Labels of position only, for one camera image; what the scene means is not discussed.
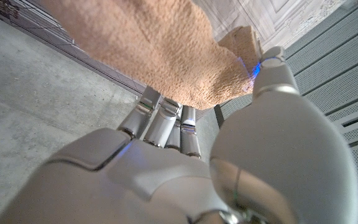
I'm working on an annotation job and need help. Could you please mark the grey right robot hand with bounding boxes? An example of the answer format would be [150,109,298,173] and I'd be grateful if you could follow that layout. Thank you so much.
[0,45,358,224]

